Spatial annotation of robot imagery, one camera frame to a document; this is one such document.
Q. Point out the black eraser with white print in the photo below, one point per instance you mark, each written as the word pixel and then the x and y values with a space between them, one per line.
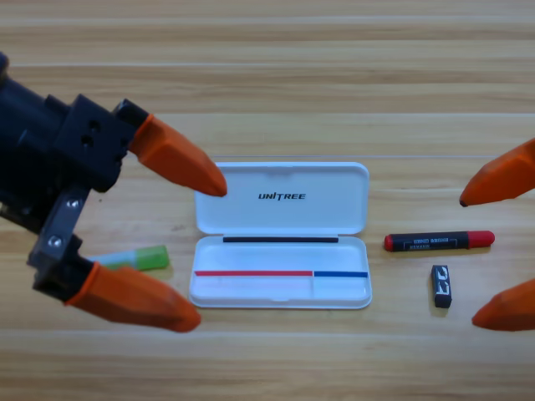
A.
pixel 441 288

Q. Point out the green highlighter pen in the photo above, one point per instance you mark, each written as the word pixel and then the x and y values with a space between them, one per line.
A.
pixel 150 257

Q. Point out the white Unitree pencil case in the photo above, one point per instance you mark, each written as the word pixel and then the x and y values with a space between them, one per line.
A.
pixel 280 217

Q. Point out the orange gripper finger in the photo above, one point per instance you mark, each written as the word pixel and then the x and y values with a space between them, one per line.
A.
pixel 505 179
pixel 134 296
pixel 179 160
pixel 510 311

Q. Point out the red and black marker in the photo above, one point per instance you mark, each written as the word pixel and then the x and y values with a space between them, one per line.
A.
pixel 439 241

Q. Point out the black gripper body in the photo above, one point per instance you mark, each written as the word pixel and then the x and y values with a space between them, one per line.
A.
pixel 62 142

